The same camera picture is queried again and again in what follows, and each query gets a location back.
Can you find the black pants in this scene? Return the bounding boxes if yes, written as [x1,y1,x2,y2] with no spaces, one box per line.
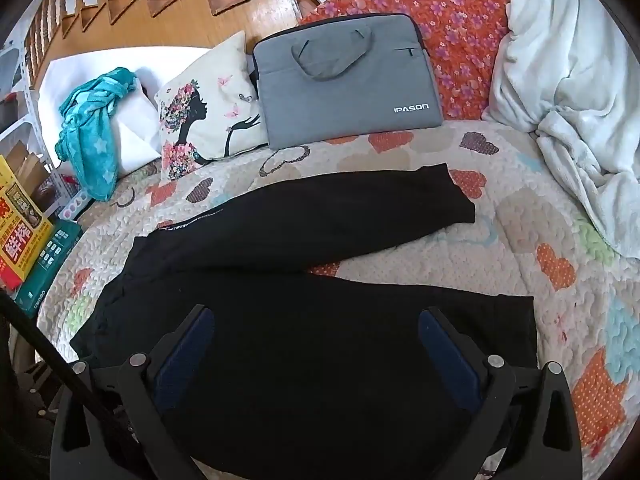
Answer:
[69,162,538,480]

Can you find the black cable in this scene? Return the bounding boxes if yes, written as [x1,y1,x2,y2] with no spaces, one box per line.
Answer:
[0,292,168,480]

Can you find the yellow printed box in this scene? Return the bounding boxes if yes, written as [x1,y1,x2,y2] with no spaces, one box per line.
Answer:
[0,154,55,292]

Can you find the white metal shelf rack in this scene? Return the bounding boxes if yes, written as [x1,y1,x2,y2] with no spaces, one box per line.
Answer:
[0,42,68,211]

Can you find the red floral blanket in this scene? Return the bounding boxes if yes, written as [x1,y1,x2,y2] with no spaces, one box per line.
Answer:
[299,0,516,122]

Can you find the green box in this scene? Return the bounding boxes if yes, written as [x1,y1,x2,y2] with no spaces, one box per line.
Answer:
[14,219,84,319]

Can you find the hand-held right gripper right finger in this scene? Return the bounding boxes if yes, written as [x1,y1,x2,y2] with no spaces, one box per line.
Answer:
[417,306,585,480]

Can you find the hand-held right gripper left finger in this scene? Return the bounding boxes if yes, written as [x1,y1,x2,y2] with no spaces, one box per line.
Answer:
[50,304,217,480]

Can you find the printed figure cushion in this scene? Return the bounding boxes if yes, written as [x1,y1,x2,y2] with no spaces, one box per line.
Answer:
[154,30,271,182]

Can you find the grey laptop bag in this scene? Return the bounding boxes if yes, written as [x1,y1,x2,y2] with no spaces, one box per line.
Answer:
[250,12,445,150]

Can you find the white pillow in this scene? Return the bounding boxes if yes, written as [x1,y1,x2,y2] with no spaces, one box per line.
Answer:
[37,46,213,178]

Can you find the teal star-print cloth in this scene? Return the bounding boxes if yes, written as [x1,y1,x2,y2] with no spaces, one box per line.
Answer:
[56,66,138,202]

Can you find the wooden staircase railing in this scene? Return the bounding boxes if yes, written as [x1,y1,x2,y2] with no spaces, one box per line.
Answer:
[20,0,381,88]

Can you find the heart-print quilt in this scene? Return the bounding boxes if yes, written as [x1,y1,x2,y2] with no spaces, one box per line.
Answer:
[37,119,640,480]

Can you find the white fleece blanket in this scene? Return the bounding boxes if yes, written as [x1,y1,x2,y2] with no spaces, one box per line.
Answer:
[482,0,640,260]

